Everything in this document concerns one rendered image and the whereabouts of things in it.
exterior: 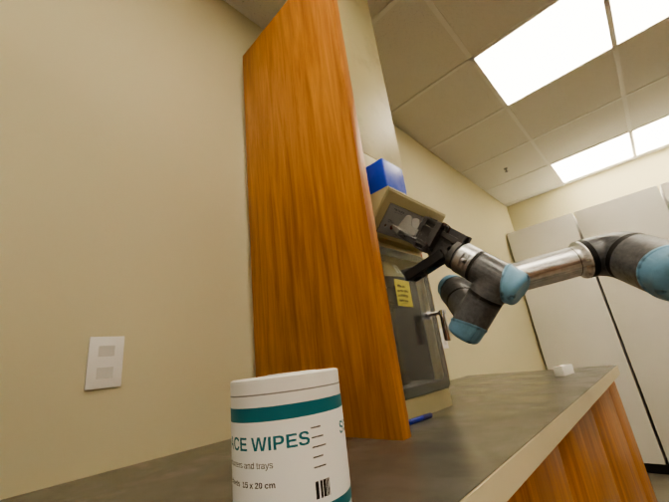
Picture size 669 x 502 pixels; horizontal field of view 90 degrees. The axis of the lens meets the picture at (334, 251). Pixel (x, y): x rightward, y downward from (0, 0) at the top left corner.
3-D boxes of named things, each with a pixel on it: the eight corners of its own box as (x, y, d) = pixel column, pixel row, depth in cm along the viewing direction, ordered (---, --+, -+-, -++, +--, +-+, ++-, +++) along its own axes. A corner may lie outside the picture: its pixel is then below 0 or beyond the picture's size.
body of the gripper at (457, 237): (436, 220, 89) (476, 240, 81) (421, 249, 91) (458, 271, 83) (422, 214, 83) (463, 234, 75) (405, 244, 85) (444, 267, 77)
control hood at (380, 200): (358, 235, 90) (353, 202, 94) (420, 253, 113) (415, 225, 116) (394, 220, 83) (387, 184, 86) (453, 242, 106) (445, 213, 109)
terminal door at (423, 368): (388, 404, 78) (363, 242, 90) (449, 386, 99) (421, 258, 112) (391, 404, 77) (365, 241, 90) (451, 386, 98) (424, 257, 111)
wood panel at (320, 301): (258, 431, 95) (242, 56, 140) (266, 428, 97) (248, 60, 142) (403, 440, 64) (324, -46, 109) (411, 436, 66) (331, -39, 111)
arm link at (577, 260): (617, 217, 87) (430, 271, 92) (655, 226, 76) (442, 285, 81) (621, 259, 89) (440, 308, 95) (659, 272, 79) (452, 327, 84)
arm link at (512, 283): (504, 310, 67) (526, 273, 65) (457, 282, 75) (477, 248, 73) (517, 310, 73) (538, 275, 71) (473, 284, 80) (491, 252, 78)
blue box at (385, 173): (357, 201, 94) (353, 173, 97) (379, 210, 101) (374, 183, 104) (387, 186, 87) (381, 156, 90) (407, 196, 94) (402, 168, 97)
